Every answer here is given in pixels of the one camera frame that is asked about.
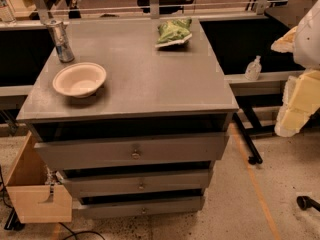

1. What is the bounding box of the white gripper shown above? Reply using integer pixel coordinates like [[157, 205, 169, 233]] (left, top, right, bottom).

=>
[[271, 0, 320, 137]]

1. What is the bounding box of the green jalapeno chip bag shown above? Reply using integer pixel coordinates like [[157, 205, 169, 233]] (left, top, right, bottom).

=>
[[155, 18, 192, 48]]

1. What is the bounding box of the clear sanitizer bottle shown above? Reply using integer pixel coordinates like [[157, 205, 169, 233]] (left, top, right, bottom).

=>
[[245, 55, 262, 81]]

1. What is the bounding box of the black table leg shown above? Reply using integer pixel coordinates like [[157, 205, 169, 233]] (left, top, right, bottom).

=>
[[233, 113, 263, 165]]

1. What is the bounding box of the top grey drawer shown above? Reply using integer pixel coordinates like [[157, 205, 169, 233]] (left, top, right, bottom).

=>
[[35, 133, 228, 170]]

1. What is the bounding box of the grey drawer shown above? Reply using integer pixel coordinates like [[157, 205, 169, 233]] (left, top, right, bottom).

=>
[[78, 196, 204, 219], [35, 133, 228, 170], [62, 169, 212, 198]]

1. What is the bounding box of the black caster foot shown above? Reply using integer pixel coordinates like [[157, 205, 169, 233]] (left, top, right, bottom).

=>
[[296, 196, 320, 212]]

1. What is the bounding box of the grey drawer cabinet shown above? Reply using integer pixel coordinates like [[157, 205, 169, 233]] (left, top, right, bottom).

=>
[[18, 20, 238, 205]]

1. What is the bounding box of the white paper bowl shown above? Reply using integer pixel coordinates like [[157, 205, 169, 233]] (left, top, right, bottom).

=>
[[52, 62, 107, 98]]

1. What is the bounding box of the middle grey drawer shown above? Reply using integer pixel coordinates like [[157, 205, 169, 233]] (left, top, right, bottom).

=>
[[62, 169, 212, 198]]

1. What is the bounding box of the silver drink can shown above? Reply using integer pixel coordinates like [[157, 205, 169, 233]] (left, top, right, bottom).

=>
[[45, 19, 74, 63]]

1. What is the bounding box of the bottom grey drawer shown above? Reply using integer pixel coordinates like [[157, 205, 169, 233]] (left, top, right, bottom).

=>
[[78, 196, 204, 219]]

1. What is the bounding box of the light wooden box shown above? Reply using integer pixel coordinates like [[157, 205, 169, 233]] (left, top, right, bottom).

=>
[[5, 133, 72, 223]]

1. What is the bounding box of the grey metal rail frame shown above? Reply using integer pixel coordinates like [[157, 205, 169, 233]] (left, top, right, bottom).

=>
[[0, 0, 320, 30]]

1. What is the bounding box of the black floor cable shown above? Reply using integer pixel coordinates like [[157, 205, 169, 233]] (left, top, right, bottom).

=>
[[59, 222, 106, 240]]

